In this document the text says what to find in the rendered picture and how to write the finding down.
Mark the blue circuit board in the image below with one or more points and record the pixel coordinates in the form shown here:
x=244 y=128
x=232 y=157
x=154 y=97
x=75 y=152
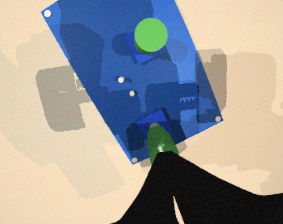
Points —
x=139 y=65

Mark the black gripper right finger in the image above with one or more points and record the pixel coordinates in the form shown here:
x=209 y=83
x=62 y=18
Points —
x=205 y=199

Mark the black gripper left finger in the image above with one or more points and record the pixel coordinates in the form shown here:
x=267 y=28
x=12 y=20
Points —
x=154 y=203

